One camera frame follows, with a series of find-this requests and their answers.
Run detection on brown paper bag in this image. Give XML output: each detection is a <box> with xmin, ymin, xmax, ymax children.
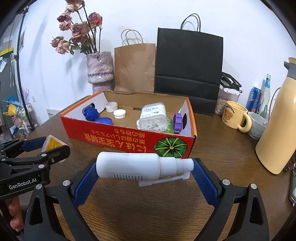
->
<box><xmin>114</xmin><ymin>29</ymin><xmax>156</xmax><ymax>93</ymax></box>

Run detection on person's left hand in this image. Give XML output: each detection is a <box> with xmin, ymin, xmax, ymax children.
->
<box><xmin>8</xmin><ymin>198</ymin><xmax>25</xmax><ymax>232</ymax></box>

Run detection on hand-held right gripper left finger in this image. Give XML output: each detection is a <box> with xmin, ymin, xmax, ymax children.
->
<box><xmin>23</xmin><ymin>158</ymin><xmax>99</xmax><ymax>241</ymax></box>

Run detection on black paper bag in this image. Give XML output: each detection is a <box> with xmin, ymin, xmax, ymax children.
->
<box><xmin>154</xmin><ymin>13</ymin><xmax>224</xmax><ymax>116</ymax></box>

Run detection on purple ribbed lid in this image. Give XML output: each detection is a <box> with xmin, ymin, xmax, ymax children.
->
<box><xmin>173</xmin><ymin>112</ymin><xmax>184</xmax><ymax>135</ymax></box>

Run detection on white spray bottle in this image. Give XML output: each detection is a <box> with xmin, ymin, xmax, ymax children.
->
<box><xmin>95</xmin><ymin>151</ymin><xmax>195</xmax><ymax>187</ymax></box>

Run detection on black phone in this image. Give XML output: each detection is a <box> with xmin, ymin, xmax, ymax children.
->
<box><xmin>289</xmin><ymin>167</ymin><xmax>296</xmax><ymax>207</ymax></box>

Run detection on grey wall panel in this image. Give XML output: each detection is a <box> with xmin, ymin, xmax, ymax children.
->
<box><xmin>19</xmin><ymin>29</ymin><xmax>25</xmax><ymax>54</ymax></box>

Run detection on glass bottle blue label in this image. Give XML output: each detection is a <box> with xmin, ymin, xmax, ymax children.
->
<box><xmin>259</xmin><ymin>74</ymin><xmax>271</xmax><ymax>116</ymax></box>

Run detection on colourful toy clutter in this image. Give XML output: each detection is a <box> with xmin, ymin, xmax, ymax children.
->
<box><xmin>2</xmin><ymin>88</ymin><xmax>38</xmax><ymax>139</ymax></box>

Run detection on yellow thermos jug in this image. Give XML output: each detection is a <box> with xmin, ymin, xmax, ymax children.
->
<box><xmin>255</xmin><ymin>57</ymin><xmax>296</xmax><ymax>175</ymax></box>

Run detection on clear storage jar black lid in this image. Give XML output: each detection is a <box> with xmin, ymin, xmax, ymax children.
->
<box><xmin>214</xmin><ymin>72</ymin><xmax>242</xmax><ymax>115</ymax></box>

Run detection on blue ribbed lid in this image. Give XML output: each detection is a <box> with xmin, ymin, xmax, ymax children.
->
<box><xmin>83</xmin><ymin>107</ymin><xmax>100</xmax><ymax>122</ymax></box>

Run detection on yellow bear mug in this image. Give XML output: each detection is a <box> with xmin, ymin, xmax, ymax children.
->
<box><xmin>221</xmin><ymin>100</ymin><xmax>252</xmax><ymax>133</ymax></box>

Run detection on pale grey bowl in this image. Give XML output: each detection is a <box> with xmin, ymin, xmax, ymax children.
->
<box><xmin>247</xmin><ymin>112</ymin><xmax>269</xmax><ymax>140</ymax></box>

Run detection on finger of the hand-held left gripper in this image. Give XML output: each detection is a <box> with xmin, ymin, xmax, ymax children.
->
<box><xmin>0</xmin><ymin>137</ymin><xmax>47</xmax><ymax>160</ymax></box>
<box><xmin>0</xmin><ymin>145</ymin><xmax>71</xmax><ymax>172</ymax></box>

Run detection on pink textured vase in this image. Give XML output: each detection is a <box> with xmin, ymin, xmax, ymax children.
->
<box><xmin>86</xmin><ymin>51</ymin><xmax>115</xmax><ymax>94</ymax></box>

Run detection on dark grey cabinet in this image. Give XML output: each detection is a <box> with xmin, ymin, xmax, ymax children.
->
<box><xmin>0</xmin><ymin>35</ymin><xmax>15</xmax><ymax>144</ymax></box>

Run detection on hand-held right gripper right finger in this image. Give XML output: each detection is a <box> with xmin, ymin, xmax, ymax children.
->
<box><xmin>192</xmin><ymin>158</ymin><xmax>270</xmax><ymax>241</ymax></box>

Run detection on green spray bottle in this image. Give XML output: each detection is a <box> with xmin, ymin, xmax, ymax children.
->
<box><xmin>165</xmin><ymin>117</ymin><xmax>174</xmax><ymax>134</ymax></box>

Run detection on red cardboard box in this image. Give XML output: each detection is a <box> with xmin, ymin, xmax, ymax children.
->
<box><xmin>60</xmin><ymin>90</ymin><xmax>197</xmax><ymax>159</ymax></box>

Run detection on cream square container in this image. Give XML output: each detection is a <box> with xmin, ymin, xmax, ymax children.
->
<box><xmin>42</xmin><ymin>135</ymin><xmax>68</xmax><ymax>163</ymax></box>

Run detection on blue drink can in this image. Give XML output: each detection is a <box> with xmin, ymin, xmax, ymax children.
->
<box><xmin>245</xmin><ymin>87</ymin><xmax>262</xmax><ymax>114</ymax></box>

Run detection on dried pink flower bouquet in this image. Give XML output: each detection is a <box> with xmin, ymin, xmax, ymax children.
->
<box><xmin>50</xmin><ymin>0</ymin><xmax>103</xmax><ymax>55</ymax></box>

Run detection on blue round jar lid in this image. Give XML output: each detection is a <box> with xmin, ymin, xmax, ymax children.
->
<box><xmin>95</xmin><ymin>117</ymin><xmax>113</xmax><ymax>125</ymax></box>

